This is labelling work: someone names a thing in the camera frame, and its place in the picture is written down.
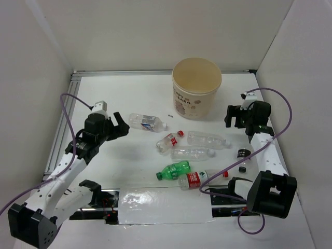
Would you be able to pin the clear bottle unlabelled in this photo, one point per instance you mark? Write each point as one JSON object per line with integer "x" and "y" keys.
{"x": 208, "y": 140}
{"x": 192, "y": 153}

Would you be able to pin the clear bottle blue white label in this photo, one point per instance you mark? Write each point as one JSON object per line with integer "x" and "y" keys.
{"x": 146, "y": 122}

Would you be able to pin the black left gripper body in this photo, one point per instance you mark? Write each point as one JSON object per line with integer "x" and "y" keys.
{"x": 109, "y": 131}

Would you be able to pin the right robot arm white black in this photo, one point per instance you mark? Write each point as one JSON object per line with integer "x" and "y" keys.
{"x": 273, "y": 190}

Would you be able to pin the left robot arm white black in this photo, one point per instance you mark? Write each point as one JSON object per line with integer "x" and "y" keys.
{"x": 38, "y": 220}

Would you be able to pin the small clear bottle red label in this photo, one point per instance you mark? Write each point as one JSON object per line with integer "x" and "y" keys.
{"x": 169, "y": 141}

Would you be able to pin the silver tape sheet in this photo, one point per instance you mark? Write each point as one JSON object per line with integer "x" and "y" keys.
{"x": 166, "y": 205}

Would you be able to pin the green plastic bottle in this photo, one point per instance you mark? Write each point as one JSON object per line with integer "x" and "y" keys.
{"x": 173, "y": 171}

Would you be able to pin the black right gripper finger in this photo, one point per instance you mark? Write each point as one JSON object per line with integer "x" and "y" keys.
{"x": 231, "y": 112}
{"x": 238, "y": 115}

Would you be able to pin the clear bottle large red label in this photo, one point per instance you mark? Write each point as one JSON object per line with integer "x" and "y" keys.
{"x": 194, "y": 180}

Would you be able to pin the small bottle black label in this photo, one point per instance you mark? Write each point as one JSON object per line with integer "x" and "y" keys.
{"x": 242, "y": 153}

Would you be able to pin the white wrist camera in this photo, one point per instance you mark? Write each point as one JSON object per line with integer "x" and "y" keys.
{"x": 248, "y": 99}
{"x": 100, "y": 108}

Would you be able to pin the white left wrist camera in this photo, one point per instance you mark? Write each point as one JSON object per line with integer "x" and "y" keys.
{"x": 100, "y": 108}

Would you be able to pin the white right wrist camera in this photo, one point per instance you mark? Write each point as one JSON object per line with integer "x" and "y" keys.
{"x": 248, "y": 99}

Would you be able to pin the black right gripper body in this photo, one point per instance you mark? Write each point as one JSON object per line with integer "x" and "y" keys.
{"x": 248, "y": 118}

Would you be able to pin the beige cartoon bin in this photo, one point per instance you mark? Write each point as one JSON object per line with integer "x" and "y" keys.
{"x": 195, "y": 83}

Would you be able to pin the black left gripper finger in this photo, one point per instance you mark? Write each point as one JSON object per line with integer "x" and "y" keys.
{"x": 119, "y": 119}
{"x": 121, "y": 130}

